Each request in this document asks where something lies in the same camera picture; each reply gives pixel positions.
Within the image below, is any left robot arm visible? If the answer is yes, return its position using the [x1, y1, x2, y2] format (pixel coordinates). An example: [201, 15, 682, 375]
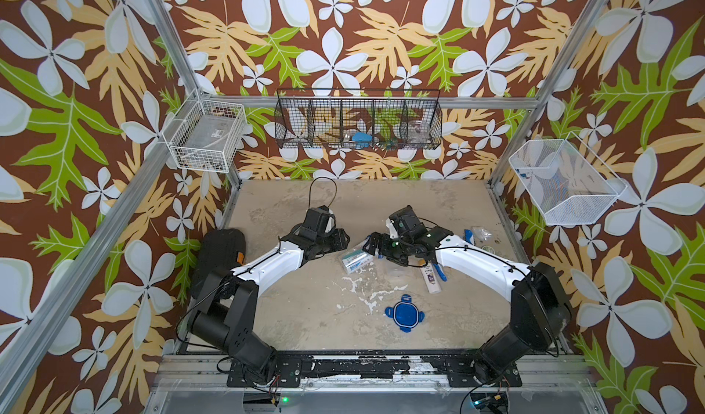
[187, 206, 350, 385]

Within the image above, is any blue object in basket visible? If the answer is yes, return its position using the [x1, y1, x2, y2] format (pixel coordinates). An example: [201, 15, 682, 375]
[352, 132, 373, 149]

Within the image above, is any white mesh basket right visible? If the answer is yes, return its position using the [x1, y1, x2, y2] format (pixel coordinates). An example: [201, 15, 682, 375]
[509, 133, 627, 227]

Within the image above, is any white toiletry tube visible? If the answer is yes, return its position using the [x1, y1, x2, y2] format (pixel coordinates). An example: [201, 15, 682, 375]
[420, 265, 442, 294]

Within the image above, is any blue jar lid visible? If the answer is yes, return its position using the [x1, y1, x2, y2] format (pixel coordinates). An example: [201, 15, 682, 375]
[385, 294, 425, 333]

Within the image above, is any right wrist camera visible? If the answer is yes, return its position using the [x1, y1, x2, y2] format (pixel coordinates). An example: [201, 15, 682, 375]
[388, 205, 427, 242]

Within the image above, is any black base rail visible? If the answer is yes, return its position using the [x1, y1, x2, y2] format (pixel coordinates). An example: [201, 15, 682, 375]
[227, 350, 523, 388]

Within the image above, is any black wire basket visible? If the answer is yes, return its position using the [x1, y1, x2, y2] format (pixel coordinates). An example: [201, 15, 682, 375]
[273, 88, 442, 151]

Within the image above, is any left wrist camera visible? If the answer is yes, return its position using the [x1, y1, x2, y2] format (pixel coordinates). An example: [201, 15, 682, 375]
[314, 206, 336, 234]

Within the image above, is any white wire basket left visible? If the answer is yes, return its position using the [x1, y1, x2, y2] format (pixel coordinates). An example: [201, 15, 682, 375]
[162, 91, 249, 173]

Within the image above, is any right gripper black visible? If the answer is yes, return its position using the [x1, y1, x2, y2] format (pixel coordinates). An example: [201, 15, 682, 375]
[359, 230, 413, 266]

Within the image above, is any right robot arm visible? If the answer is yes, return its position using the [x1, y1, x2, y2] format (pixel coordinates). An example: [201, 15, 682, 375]
[363, 227, 573, 385]

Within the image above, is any black tool case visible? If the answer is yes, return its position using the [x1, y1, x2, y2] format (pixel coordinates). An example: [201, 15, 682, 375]
[190, 228, 246, 299]

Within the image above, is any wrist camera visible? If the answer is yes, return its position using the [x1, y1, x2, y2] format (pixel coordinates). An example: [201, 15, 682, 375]
[314, 206, 336, 234]
[388, 205, 427, 242]

